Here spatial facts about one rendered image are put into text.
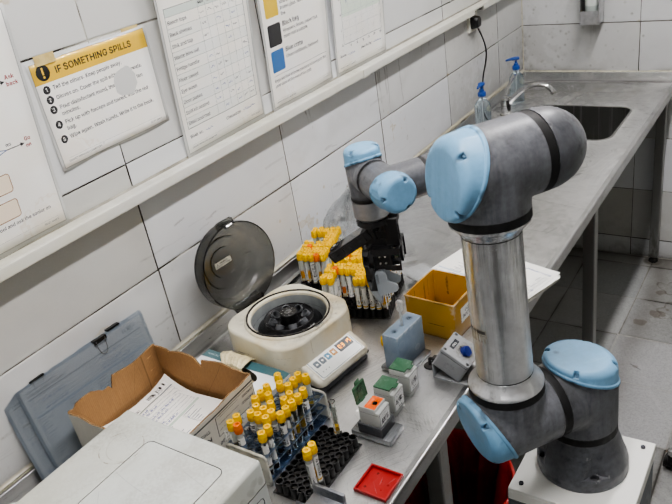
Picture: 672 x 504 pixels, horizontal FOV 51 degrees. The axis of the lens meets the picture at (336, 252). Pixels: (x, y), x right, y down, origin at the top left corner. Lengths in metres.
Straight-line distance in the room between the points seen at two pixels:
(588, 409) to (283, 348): 0.66
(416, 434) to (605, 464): 0.37
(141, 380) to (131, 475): 0.57
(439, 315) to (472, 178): 0.79
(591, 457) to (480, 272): 0.42
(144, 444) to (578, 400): 0.66
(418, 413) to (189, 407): 0.48
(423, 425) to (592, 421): 0.38
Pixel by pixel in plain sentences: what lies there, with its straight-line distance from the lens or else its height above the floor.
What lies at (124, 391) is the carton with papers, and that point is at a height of 0.97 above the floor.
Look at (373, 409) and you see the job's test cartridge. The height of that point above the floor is 0.95.
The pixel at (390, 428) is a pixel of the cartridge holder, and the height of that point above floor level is 0.89.
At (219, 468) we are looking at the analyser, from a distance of 1.02.
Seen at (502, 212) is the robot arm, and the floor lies 1.44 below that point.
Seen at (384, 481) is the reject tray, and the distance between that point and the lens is 1.37.
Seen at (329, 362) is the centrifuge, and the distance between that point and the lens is 1.59.
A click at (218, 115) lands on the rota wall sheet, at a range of 1.76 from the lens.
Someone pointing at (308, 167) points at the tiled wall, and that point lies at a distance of 2.07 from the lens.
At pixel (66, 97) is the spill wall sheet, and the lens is 1.49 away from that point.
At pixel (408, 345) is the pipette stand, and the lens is 1.58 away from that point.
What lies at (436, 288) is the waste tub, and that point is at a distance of 1.79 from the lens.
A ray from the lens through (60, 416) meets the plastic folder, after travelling 1.57.
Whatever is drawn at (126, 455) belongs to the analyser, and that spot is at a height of 1.17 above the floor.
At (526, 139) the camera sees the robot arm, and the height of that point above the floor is 1.53.
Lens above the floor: 1.85
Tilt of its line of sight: 27 degrees down
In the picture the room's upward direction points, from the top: 10 degrees counter-clockwise
